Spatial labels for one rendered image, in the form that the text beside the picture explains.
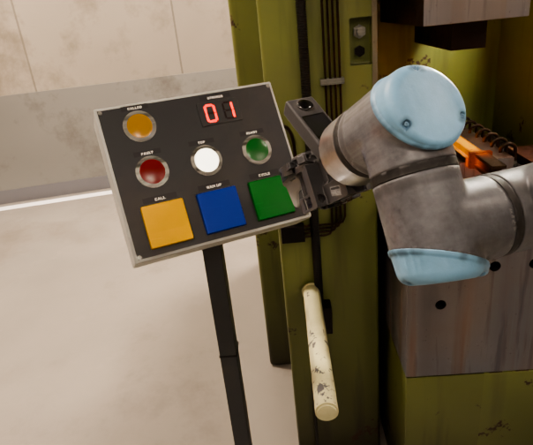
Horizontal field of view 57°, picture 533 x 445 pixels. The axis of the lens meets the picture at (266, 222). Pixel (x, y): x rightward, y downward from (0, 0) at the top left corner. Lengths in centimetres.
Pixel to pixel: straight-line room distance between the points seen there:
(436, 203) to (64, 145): 425
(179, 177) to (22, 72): 375
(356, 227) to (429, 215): 80
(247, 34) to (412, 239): 120
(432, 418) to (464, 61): 99
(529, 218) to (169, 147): 60
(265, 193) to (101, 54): 364
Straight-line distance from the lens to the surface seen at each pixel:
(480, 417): 145
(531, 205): 55
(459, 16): 108
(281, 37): 116
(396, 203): 50
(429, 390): 135
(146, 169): 88
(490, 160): 108
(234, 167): 92
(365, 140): 52
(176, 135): 91
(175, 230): 86
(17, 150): 470
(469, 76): 161
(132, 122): 91
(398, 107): 49
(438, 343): 127
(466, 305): 123
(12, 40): 457
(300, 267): 132
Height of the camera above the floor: 133
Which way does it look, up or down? 23 degrees down
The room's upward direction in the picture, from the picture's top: 6 degrees counter-clockwise
